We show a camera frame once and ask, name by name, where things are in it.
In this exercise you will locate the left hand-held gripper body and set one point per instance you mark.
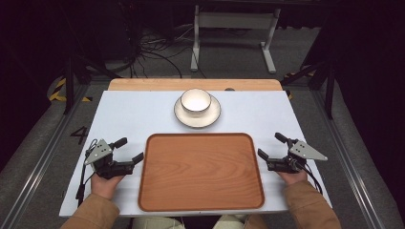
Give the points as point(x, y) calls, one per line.
point(101, 152)

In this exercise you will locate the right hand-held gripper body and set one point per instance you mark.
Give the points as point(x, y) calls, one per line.
point(304, 152)

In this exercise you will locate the white plate dark rim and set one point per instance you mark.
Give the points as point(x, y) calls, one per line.
point(191, 121)

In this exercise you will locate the wooden tray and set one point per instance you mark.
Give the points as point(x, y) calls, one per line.
point(200, 173)

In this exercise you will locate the white bowl dark rim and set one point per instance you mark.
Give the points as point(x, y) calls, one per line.
point(195, 100)

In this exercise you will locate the person's right hand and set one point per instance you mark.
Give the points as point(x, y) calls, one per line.
point(293, 177)

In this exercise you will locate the person's left hand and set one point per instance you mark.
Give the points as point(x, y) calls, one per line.
point(105, 187)

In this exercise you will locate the white table mat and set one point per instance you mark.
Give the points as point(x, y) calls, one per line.
point(140, 111)

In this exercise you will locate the yellow black floor tape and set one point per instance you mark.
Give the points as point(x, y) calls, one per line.
point(57, 93)
point(290, 94)

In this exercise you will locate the black tripod stand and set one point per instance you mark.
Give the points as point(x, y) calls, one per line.
point(329, 92)
point(69, 82)

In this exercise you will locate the person's left leg light pants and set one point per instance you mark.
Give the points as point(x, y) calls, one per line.
point(159, 223)

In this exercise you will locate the person's leg light pants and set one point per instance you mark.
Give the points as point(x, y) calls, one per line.
point(159, 223)
point(230, 222)

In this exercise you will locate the wooden table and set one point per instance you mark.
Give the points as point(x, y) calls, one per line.
point(165, 84)

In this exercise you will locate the person's right leg light pants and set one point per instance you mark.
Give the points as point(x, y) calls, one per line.
point(230, 222)

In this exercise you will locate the aluminium floor rail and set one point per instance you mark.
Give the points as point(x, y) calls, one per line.
point(350, 165)
point(38, 168)

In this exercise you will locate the white metal stand frame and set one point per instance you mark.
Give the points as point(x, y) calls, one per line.
point(235, 19)

